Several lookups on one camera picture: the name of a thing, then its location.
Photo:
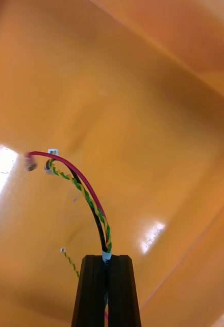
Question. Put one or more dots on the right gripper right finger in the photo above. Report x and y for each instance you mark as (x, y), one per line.
(123, 293)

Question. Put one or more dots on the yellow-orange plastic bin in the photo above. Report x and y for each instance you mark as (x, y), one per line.
(142, 102)

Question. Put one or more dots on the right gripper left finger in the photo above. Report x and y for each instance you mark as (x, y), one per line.
(90, 293)

